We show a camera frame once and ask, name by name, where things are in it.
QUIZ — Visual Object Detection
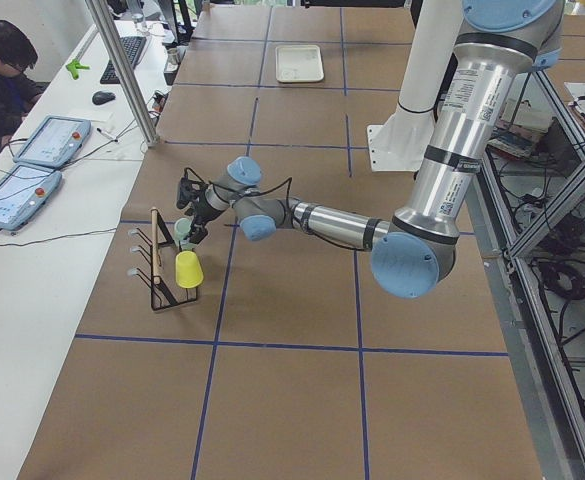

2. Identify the stack of books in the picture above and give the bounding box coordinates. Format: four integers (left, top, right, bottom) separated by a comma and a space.
487, 99, 555, 158

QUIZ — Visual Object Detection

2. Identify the aluminium frame post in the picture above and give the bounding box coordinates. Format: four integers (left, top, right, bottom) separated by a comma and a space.
86, 0, 159, 148

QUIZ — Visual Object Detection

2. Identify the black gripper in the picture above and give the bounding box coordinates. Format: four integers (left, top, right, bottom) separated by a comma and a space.
188, 190, 217, 245

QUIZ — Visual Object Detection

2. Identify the black computer mouse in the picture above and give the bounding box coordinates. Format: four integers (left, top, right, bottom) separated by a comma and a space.
91, 91, 116, 106

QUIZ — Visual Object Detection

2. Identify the wooden rack handle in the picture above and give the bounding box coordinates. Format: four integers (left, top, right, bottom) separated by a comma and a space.
150, 207, 162, 285

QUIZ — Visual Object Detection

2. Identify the pale green cup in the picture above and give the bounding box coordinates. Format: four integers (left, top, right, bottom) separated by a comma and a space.
173, 217, 195, 251

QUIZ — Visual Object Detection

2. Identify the black wire cup rack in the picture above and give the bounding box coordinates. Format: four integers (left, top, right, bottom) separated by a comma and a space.
127, 214, 199, 313

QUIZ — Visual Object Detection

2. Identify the metal cup on desk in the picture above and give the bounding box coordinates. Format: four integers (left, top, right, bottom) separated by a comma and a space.
166, 48, 180, 65

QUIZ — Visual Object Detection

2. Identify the white tray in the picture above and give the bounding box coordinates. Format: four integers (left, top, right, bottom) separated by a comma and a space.
275, 44, 324, 83

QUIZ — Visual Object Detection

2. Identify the black marker pen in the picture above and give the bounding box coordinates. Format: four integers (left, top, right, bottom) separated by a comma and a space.
96, 127, 119, 143

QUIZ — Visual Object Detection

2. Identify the teach pendant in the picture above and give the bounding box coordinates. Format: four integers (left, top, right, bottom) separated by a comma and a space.
0, 163, 62, 231
14, 115, 92, 169

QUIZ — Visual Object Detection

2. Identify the lower teach pendant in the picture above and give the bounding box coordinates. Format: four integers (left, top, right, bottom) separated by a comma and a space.
0, 163, 62, 231

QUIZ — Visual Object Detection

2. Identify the yellow cup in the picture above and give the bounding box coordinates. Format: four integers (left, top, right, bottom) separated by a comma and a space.
175, 250, 204, 289

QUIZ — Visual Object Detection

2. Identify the green clamp tool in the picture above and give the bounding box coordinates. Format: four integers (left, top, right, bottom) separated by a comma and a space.
65, 58, 90, 80

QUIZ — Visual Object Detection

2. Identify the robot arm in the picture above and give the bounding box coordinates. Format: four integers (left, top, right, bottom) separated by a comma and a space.
176, 1, 563, 298

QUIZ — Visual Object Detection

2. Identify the black keyboard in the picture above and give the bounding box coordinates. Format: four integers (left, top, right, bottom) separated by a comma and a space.
99, 35, 149, 85

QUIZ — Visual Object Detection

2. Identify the upper teach pendant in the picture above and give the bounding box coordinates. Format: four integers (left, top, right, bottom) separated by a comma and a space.
14, 115, 92, 169

